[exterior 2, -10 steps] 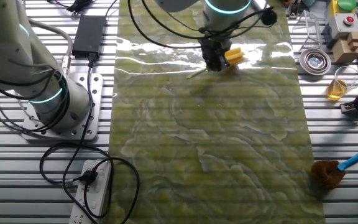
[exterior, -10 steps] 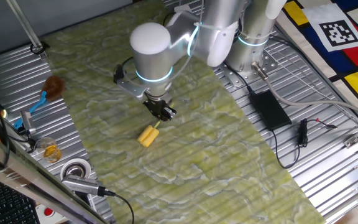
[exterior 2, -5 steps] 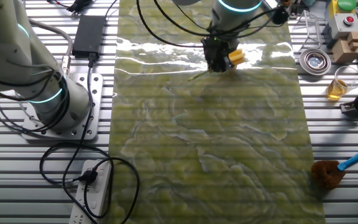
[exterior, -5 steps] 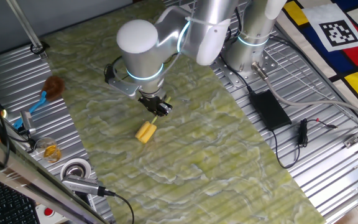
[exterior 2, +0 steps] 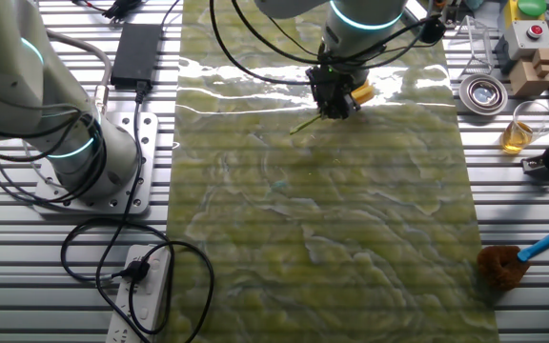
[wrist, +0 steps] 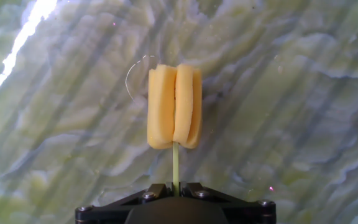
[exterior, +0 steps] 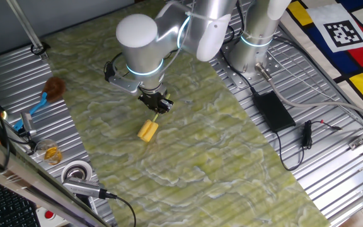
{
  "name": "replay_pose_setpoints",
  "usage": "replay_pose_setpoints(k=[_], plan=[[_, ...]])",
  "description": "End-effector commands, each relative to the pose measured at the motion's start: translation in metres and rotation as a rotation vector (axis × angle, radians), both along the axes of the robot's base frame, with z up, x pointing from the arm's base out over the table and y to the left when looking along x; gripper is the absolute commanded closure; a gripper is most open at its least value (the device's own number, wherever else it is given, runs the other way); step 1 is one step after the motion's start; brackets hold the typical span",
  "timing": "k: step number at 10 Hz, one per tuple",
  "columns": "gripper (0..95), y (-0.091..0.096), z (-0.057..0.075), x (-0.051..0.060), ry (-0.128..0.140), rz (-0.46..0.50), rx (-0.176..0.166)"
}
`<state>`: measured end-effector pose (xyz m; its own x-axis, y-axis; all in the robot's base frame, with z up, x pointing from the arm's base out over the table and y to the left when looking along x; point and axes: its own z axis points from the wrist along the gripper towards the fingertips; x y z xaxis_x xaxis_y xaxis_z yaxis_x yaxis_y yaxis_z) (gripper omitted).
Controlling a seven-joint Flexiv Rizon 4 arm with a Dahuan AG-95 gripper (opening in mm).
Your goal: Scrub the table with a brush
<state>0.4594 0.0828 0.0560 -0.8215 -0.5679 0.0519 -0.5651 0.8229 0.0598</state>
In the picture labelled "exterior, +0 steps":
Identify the yellow sponge brush green handle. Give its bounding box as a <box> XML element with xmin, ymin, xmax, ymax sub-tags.
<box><xmin>137</xmin><ymin>93</ymin><xmax>172</xmax><ymax>143</ymax></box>

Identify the grey emergency stop box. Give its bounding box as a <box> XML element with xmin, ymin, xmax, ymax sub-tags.
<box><xmin>36</xmin><ymin>206</ymin><xmax>71</xmax><ymax>227</ymax></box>

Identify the brown brush blue handle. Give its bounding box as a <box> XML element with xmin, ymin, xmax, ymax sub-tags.
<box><xmin>13</xmin><ymin>76</ymin><xmax>67</xmax><ymax>132</ymax></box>

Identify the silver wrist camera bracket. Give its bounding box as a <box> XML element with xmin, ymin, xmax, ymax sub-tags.
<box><xmin>104</xmin><ymin>53</ymin><xmax>143</xmax><ymax>96</ymax></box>

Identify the green marble pattern mat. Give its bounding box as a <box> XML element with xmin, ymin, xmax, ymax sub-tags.
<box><xmin>42</xmin><ymin>0</ymin><xmax>332</xmax><ymax>227</ymax></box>

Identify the black power adapter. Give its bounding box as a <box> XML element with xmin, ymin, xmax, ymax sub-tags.
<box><xmin>251</xmin><ymin>90</ymin><xmax>297</xmax><ymax>133</ymax></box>

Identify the black keyboard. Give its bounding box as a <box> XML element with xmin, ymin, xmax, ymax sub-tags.
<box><xmin>0</xmin><ymin>181</ymin><xmax>42</xmax><ymax>227</ymax></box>

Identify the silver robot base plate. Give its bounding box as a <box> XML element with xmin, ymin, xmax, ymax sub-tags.
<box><xmin>209</xmin><ymin>37</ymin><xmax>283</xmax><ymax>91</ymax></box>

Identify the aluminium frame bar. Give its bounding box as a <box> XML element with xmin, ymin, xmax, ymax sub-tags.
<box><xmin>0</xmin><ymin>127</ymin><xmax>112</xmax><ymax>227</ymax></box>

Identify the colourful block pattern cloth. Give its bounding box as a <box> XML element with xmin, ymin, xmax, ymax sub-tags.
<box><xmin>279</xmin><ymin>0</ymin><xmax>363</xmax><ymax>117</ymax></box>

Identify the black bundled adapter cable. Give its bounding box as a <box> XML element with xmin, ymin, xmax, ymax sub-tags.
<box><xmin>274</xmin><ymin>119</ymin><xmax>343</xmax><ymax>172</ymax></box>

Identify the black depth camera cable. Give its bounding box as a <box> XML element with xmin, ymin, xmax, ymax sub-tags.
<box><xmin>104</xmin><ymin>192</ymin><xmax>137</xmax><ymax>227</ymax></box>

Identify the black power cable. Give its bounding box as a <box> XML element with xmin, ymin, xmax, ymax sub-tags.
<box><xmin>219</xmin><ymin>25</ymin><xmax>258</xmax><ymax>95</ymax></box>

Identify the aluminium pole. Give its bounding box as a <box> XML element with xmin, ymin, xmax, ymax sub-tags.
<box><xmin>6</xmin><ymin>0</ymin><xmax>49</xmax><ymax>61</ymax></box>

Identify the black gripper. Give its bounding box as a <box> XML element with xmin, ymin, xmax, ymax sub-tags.
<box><xmin>137</xmin><ymin>90</ymin><xmax>174</xmax><ymax>115</ymax></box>

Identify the glass cup with yellow liquid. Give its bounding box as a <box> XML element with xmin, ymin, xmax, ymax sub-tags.
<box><xmin>35</xmin><ymin>138</ymin><xmax>63</xmax><ymax>166</ymax></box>

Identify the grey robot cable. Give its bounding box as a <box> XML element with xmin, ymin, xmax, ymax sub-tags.
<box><xmin>254</xmin><ymin>62</ymin><xmax>363</xmax><ymax>124</ymax></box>

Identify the white marker tag sheet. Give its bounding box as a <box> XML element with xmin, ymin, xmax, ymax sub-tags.
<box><xmin>306</xmin><ymin>3</ymin><xmax>363</xmax><ymax>54</ymax></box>

